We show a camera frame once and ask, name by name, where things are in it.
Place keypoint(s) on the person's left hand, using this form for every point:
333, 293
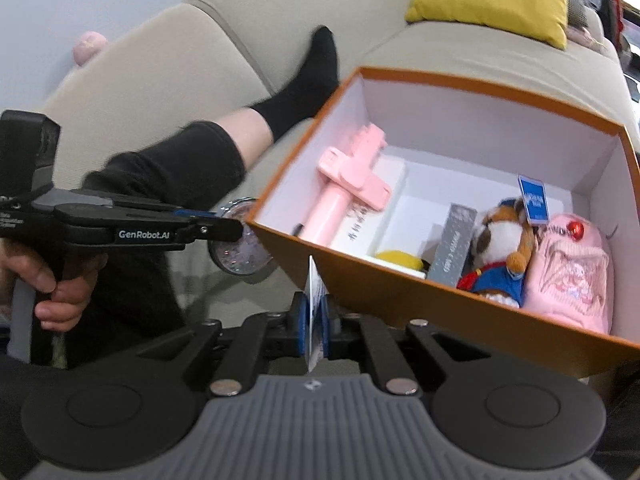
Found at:
67, 299

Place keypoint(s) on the clear glitter round case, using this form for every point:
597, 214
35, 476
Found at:
245, 258

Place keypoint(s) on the pink mini backpack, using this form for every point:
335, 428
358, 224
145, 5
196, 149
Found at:
570, 277

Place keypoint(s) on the pink plush ball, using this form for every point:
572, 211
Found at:
87, 46

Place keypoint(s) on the blue hang tag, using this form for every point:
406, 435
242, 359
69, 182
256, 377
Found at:
535, 201

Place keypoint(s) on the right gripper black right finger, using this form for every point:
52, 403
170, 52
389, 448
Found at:
368, 341

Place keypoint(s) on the yellow round object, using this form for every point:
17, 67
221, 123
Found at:
404, 259

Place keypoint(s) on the pink fire extinguisher toy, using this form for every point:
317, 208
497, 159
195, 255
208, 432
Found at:
347, 175

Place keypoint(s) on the plush toy in blue outfit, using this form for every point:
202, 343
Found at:
501, 248

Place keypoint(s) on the beige fabric sofa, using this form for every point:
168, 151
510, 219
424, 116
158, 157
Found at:
203, 59

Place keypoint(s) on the grey remote control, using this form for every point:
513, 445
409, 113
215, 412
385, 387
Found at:
453, 248

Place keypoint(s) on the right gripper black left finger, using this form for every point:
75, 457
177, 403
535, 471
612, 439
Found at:
246, 351

